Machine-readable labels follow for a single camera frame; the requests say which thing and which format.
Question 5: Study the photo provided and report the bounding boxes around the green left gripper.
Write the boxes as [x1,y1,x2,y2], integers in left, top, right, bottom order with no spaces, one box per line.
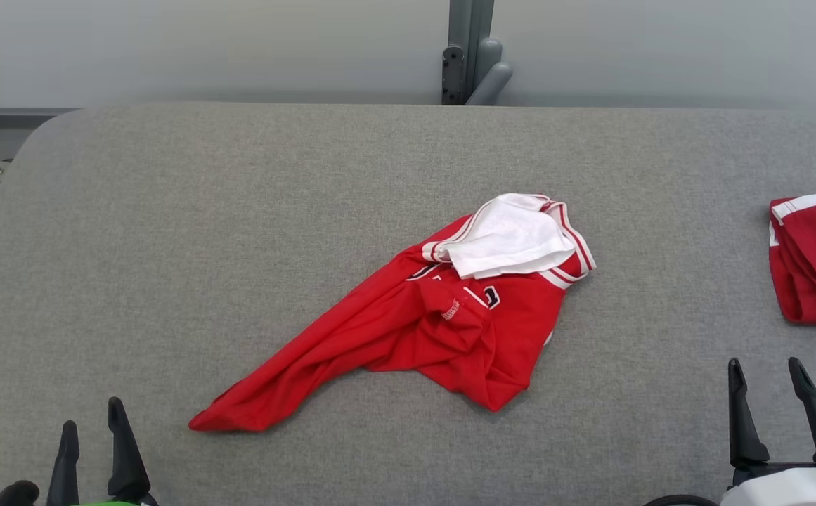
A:
[45,396,160,506]

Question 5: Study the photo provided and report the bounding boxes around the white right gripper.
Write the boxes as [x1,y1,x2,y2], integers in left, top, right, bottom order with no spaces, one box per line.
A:
[720,356,816,506]

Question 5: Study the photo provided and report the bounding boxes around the red shorts with white stripe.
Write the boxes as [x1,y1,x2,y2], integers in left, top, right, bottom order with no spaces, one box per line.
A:
[768,190,816,331]

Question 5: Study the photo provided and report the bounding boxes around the red jersey with white lining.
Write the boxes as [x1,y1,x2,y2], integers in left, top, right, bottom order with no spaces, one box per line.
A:
[188,193,597,433]

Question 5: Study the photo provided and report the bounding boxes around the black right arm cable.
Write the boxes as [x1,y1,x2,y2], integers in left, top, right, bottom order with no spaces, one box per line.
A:
[643,493,722,506]

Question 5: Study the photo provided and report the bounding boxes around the grey metal post with bracket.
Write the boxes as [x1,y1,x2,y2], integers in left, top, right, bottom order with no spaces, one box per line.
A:
[441,0,514,107]

